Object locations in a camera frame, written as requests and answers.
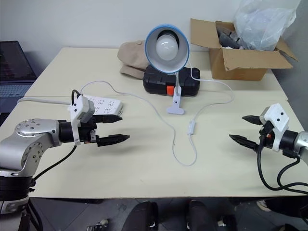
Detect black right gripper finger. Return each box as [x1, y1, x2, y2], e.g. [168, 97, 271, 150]
[241, 115, 262, 126]
[229, 134, 261, 153]

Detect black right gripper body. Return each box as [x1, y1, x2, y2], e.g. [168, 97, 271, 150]
[258, 120, 275, 148]

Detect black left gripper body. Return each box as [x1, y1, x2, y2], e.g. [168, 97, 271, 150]
[78, 116, 101, 147]

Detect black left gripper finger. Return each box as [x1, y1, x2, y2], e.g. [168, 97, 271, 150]
[97, 134, 131, 148]
[92, 114, 124, 125]

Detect blue white clamp desk lamp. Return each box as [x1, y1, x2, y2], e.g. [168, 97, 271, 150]
[144, 23, 190, 116]

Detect white power strip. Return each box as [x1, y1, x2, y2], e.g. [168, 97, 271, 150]
[80, 94, 124, 116]

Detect brown cardboard box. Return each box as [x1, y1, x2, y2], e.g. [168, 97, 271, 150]
[190, 18, 299, 82]

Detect beige cloth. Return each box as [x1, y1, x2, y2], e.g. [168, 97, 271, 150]
[117, 40, 152, 80]

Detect white shoe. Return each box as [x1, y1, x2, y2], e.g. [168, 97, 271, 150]
[256, 200, 273, 213]

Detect black case with orange latch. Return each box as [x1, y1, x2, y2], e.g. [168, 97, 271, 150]
[142, 64, 201, 97]

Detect dark rounded shape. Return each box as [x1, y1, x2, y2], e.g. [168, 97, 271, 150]
[124, 201, 160, 231]
[186, 199, 218, 231]

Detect grey items in box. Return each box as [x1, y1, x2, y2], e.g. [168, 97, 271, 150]
[215, 21, 246, 50]

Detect white light bulb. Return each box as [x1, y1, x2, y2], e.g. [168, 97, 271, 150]
[155, 33, 180, 61]

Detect clear plastic bag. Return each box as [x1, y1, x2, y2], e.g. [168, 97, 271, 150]
[234, 0, 297, 52]

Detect dark laptop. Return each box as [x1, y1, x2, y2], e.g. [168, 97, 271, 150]
[0, 40, 38, 114]

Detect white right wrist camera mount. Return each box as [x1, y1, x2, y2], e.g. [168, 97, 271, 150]
[261, 103, 290, 152]

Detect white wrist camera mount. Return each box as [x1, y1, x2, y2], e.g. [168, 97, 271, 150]
[261, 103, 290, 152]
[68, 95, 97, 146]

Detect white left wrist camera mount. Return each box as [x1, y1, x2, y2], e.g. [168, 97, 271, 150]
[68, 95, 97, 146]

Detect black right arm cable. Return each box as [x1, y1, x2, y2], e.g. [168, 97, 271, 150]
[257, 134, 308, 196]

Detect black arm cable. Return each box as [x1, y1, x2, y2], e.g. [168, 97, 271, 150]
[257, 134, 308, 196]
[32, 89, 81, 181]

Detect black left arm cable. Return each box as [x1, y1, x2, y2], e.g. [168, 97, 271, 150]
[32, 89, 81, 181]

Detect white power strip cable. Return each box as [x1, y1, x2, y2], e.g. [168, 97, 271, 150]
[16, 96, 73, 106]

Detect white inline cord switch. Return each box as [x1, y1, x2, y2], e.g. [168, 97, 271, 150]
[187, 119, 196, 136]

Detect white lamp cord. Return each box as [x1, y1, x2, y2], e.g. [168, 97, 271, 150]
[80, 66, 235, 167]

